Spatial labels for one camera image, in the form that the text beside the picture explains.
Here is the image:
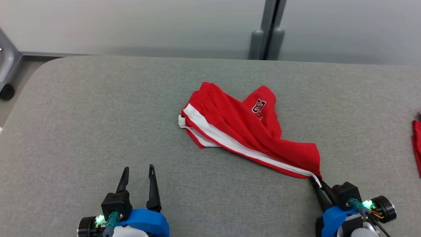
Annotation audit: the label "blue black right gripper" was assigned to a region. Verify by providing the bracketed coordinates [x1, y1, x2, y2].
[310, 178, 358, 237]

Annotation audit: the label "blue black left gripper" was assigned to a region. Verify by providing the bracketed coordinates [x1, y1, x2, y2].
[115, 164, 170, 237]

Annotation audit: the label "red shorts with white stripe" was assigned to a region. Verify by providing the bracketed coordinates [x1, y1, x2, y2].
[178, 82, 323, 188]

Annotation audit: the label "red jersey with white sleeves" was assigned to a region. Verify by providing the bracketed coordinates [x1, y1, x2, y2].
[412, 112, 421, 178]

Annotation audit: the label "black cylindrical right gripper motor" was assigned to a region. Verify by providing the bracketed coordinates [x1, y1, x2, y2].
[371, 195, 397, 224]

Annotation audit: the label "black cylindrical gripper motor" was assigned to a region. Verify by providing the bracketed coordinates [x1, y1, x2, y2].
[77, 216, 99, 237]
[371, 195, 397, 224]

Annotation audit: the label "black cylindrical left gripper motor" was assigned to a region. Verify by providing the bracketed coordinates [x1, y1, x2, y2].
[77, 216, 99, 237]

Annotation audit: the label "grey fabric sofa cushion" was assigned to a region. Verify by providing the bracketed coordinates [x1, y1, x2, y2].
[0, 55, 421, 237]

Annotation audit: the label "left black cable teal connector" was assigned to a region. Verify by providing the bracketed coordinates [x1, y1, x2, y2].
[102, 212, 121, 237]

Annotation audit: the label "grey partition post with bumpers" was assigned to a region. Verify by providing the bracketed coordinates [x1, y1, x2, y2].
[248, 0, 286, 61]

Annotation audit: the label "grey metal wheeled frame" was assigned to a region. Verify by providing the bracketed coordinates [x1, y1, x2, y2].
[0, 28, 23, 101]

